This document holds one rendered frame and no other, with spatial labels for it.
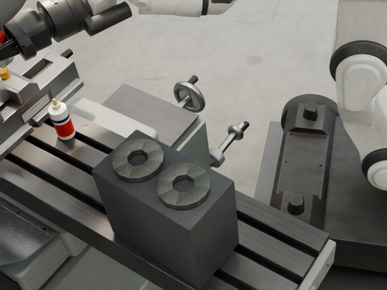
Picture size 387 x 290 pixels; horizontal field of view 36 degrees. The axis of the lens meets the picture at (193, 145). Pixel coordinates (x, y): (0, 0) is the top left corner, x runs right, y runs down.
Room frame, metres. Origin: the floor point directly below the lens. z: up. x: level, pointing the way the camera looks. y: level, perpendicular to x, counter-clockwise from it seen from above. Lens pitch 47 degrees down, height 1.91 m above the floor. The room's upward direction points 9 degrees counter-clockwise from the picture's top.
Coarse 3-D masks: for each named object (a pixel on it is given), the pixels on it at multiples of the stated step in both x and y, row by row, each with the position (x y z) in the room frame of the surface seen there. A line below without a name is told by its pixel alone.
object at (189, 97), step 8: (192, 80) 1.36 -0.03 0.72; (176, 88) 1.36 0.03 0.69; (184, 88) 1.34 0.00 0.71; (192, 88) 1.32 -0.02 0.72; (176, 96) 1.36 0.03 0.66; (184, 96) 1.35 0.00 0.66; (192, 96) 1.33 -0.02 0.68; (200, 96) 1.31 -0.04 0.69; (176, 104) 1.29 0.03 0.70; (184, 104) 1.31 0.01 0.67; (192, 104) 1.33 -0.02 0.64; (200, 104) 1.30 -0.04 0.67
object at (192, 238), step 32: (128, 160) 0.68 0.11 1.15; (160, 160) 0.66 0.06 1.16; (192, 160) 0.66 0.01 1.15; (128, 192) 0.61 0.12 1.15; (160, 192) 0.59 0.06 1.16; (192, 192) 0.58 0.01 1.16; (224, 192) 0.58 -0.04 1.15; (128, 224) 0.63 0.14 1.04; (160, 224) 0.56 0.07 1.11; (192, 224) 0.53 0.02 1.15; (224, 224) 0.58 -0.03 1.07; (160, 256) 0.58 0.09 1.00; (192, 256) 0.52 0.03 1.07; (224, 256) 0.57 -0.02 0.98
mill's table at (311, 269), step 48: (48, 144) 0.93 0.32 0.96; (96, 144) 0.93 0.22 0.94; (48, 192) 0.79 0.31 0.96; (96, 192) 0.78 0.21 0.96; (240, 192) 0.72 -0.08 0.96; (96, 240) 0.68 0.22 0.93; (240, 240) 0.61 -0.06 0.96; (288, 240) 0.61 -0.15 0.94; (192, 288) 0.52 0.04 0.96; (240, 288) 0.52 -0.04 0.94; (288, 288) 0.50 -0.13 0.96
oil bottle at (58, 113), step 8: (56, 104) 0.95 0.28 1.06; (64, 104) 0.97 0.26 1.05; (56, 112) 0.94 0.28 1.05; (64, 112) 0.95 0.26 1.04; (56, 120) 0.94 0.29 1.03; (64, 120) 0.94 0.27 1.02; (56, 128) 0.94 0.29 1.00; (64, 128) 0.94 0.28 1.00; (72, 128) 0.95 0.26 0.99; (64, 136) 0.94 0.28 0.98; (72, 136) 0.94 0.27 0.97
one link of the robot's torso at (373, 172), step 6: (378, 162) 0.93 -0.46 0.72; (384, 162) 0.92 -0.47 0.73; (372, 168) 0.93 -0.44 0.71; (378, 168) 0.92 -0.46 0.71; (384, 168) 0.92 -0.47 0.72; (372, 174) 0.93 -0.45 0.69; (378, 174) 0.91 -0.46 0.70; (384, 174) 0.91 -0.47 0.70; (372, 180) 0.92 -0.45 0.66; (378, 180) 0.91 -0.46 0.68; (384, 180) 0.91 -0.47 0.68; (378, 186) 0.92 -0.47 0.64; (384, 186) 0.91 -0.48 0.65
